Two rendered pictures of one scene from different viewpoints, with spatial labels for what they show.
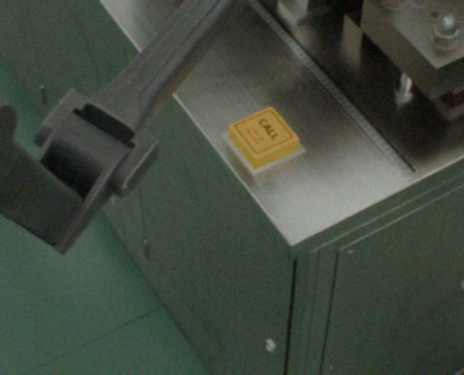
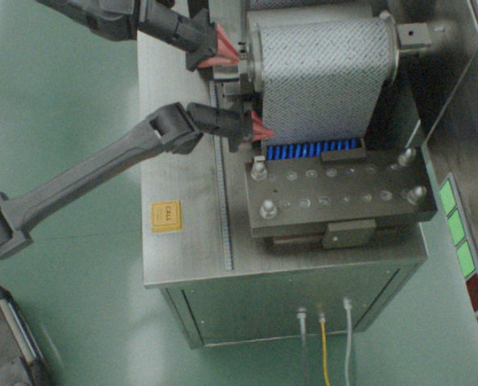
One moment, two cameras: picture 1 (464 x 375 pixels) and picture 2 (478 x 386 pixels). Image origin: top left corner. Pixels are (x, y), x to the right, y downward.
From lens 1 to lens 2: 0.72 m
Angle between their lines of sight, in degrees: 19
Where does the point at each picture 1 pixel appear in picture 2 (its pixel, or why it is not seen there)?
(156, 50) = (51, 186)
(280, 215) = (148, 264)
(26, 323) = (122, 207)
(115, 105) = (11, 211)
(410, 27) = (255, 194)
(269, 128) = (169, 213)
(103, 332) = not seen: hidden behind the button
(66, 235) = not seen: outside the picture
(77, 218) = not seen: outside the picture
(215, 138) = (144, 204)
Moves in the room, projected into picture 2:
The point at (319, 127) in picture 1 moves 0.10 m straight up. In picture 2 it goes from (200, 220) to (196, 203)
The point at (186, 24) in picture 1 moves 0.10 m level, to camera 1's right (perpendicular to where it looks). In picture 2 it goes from (76, 176) to (122, 196)
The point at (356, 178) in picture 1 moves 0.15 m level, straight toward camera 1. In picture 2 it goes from (199, 260) to (158, 312)
